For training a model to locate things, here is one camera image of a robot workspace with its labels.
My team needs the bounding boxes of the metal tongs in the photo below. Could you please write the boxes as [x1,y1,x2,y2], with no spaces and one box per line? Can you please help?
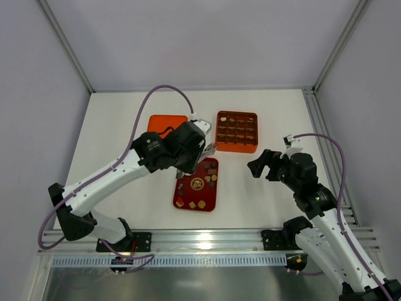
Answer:
[175,142,217,179]

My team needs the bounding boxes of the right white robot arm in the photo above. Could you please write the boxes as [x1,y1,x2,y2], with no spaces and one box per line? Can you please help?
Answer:
[247,149,400,300]

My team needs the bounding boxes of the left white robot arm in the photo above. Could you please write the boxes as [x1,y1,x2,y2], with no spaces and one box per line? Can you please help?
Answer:
[48,120,211,244]

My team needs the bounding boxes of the orange chocolate box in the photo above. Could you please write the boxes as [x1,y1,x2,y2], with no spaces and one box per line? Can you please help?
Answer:
[215,110,259,154]

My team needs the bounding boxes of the orange box lid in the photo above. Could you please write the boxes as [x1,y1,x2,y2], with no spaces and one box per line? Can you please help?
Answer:
[147,115,188,133]

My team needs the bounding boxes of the red lacquer tray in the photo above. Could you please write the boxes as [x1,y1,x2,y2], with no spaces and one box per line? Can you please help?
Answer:
[172,157,219,213]

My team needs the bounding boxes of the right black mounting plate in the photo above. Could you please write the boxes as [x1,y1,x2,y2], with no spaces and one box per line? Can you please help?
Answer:
[261,230,286,251]

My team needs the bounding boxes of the black mounting plate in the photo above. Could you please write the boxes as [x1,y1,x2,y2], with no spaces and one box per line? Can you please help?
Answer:
[261,230,286,251]
[132,231,152,253]

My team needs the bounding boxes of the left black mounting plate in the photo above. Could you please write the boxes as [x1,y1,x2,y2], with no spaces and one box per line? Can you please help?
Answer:
[132,231,152,253]

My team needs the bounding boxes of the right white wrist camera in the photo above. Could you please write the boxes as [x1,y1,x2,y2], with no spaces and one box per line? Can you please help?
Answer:
[280,135,303,159]

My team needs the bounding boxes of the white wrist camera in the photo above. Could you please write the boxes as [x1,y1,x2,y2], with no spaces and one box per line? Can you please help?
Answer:
[280,135,303,159]
[189,114,212,136]

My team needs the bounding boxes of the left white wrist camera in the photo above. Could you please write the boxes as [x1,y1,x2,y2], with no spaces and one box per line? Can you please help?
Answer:
[189,114,212,136]

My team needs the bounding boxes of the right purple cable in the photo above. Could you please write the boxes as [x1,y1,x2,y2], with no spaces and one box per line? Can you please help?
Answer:
[293,133,394,301]

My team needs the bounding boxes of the purple cable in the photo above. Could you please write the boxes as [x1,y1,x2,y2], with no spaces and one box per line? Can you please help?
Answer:
[37,84,197,250]
[293,133,394,301]

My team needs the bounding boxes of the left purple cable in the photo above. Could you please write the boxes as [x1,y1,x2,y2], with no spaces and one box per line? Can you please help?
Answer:
[37,84,197,250]

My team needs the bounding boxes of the aluminium rail frame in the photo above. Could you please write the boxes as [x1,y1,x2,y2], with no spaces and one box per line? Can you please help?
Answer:
[42,226,380,254]

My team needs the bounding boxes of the slotted cable duct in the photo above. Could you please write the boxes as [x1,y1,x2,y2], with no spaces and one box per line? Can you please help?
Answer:
[51,253,287,268]

